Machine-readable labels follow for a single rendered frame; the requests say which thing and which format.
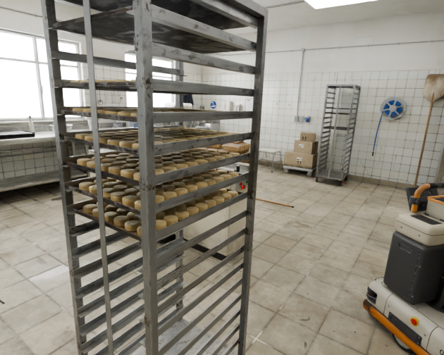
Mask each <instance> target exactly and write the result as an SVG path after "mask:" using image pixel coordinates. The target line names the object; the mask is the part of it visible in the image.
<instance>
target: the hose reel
mask: <svg viewBox="0 0 444 355"><path fill-rule="evenodd" d="M405 111H406V103H405V101H404V100H403V99H401V98H400V97H396V96H392V97H389V98H387V99H386V100H384V101H383V103H382V104H381V107H380V112H381V118H382V116H383V117H384V118H387V119H389V120H392V123H394V122H395V121H394V119H397V118H399V117H401V116H402V115H403V114H404V113H405ZM381 118H380V121H379V124H378V128H379V125H380V122H381ZM377 133H378V129H377V132H376V137H377ZM375 143H376V138H375V141H374V147H375ZM372 156H374V148H373V152H372Z"/></svg>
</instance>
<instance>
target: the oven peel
mask: <svg viewBox="0 0 444 355"><path fill-rule="evenodd" d="M423 95H424V96H425V97H426V98H427V99H428V100H429V101H430V102H431V105H430V109H429V113H428V120H427V124H426V131H425V135H424V140H423V144H422V148H421V155H420V159H419V165H418V168H417V174H416V177H415V181H414V187H416V184H417V178H418V175H419V169H420V165H421V159H422V156H423V152H424V145H425V141H426V136H427V132H428V125H429V121H430V117H431V110H432V106H433V102H434V101H435V100H437V99H439V98H441V97H442V96H443V95H444V74H430V75H427V77H426V82H425V86H424V93H423Z"/></svg>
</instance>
